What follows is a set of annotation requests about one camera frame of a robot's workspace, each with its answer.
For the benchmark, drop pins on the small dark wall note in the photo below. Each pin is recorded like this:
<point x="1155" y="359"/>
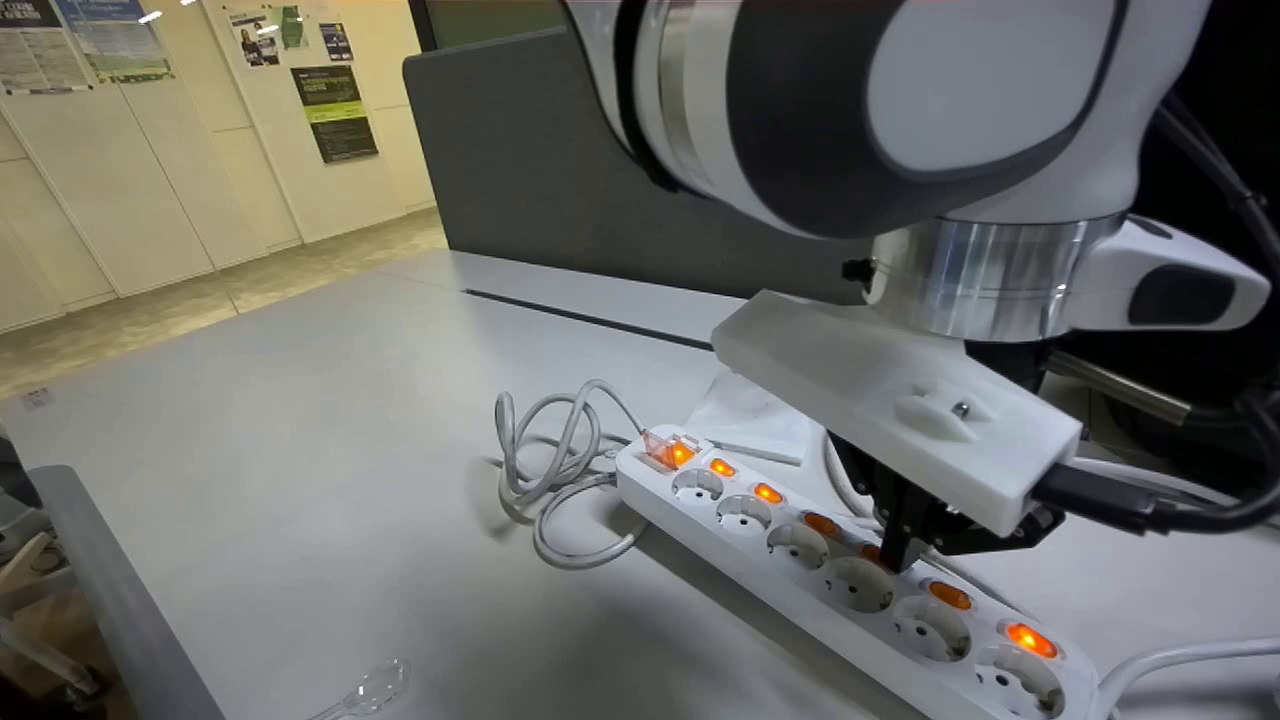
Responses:
<point x="338" y="40"/>

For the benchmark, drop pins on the small photo wall poster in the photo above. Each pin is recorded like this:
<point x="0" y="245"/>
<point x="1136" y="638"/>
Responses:
<point x="259" y="40"/>

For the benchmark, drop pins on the white multi-socket power strip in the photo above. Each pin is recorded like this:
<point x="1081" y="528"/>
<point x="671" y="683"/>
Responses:
<point x="802" y="587"/>

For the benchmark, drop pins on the gray desk partition panel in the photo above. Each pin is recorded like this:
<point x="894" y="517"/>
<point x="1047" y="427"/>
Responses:
<point x="532" y="160"/>

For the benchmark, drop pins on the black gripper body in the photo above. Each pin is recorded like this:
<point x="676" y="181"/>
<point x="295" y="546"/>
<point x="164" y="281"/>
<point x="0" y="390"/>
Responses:
<point x="966" y="528"/>

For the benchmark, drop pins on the small green wall note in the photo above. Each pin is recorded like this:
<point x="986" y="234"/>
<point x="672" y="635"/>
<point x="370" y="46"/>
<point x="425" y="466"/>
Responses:
<point x="295" y="25"/>

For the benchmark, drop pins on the small clear plastic piece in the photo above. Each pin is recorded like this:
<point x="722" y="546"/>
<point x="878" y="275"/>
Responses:
<point x="367" y="691"/>

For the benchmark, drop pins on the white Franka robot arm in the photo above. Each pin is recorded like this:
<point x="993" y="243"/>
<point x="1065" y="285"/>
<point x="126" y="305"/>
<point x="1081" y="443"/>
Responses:
<point x="852" y="105"/>

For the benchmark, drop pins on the large orange main switch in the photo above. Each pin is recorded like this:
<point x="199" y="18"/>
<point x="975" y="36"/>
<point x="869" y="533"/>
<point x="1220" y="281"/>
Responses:
<point x="671" y="453"/>

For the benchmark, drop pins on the small orange rocker switch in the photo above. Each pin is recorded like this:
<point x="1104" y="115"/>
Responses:
<point x="948" y="595"/>
<point x="819" y="524"/>
<point x="869" y="550"/>
<point x="1031" y="642"/>
<point x="722" y="470"/>
<point x="770" y="495"/>

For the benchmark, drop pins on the black and green poster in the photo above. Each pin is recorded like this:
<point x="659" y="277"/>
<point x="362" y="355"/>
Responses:
<point x="334" y="115"/>

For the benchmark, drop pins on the brown clutter beside desk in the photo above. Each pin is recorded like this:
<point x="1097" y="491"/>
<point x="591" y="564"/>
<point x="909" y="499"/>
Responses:
<point x="41" y="613"/>

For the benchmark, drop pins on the clear plastic zip bag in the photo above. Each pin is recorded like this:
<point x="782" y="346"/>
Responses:
<point x="747" y="423"/>

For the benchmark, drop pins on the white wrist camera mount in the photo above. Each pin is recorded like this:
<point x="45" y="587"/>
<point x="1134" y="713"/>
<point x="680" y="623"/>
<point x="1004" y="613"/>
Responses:
<point x="852" y="374"/>

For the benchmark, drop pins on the white text wall poster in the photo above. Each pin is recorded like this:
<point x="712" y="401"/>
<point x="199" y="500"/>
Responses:
<point x="34" y="46"/>

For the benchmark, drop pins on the blue green wall poster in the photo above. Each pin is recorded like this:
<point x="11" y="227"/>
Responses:
<point x="120" y="40"/>

